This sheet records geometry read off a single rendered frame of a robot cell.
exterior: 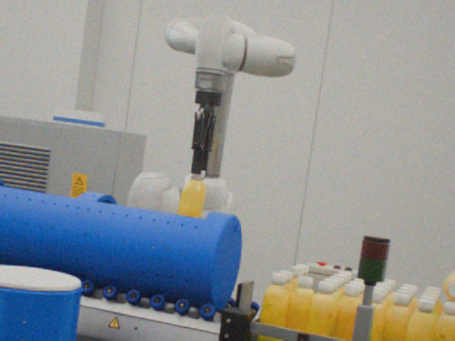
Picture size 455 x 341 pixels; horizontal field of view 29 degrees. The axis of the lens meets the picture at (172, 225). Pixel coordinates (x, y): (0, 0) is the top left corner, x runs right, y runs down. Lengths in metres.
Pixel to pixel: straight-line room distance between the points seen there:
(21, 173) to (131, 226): 1.84
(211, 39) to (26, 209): 0.74
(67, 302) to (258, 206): 3.24
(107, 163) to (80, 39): 1.30
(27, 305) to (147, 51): 3.52
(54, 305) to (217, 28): 0.90
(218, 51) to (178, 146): 2.91
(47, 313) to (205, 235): 0.54
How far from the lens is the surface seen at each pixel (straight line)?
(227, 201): 3.14
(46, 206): 2.59
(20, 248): 2.61
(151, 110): 5.37
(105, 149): 4.12
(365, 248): 2.02
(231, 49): 2.45
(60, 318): 2.11
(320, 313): 2.28
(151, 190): 3.06
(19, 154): 4.25
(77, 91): 5.21
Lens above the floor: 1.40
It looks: 5 degrees down
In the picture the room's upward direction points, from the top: 8 degrees clockwise
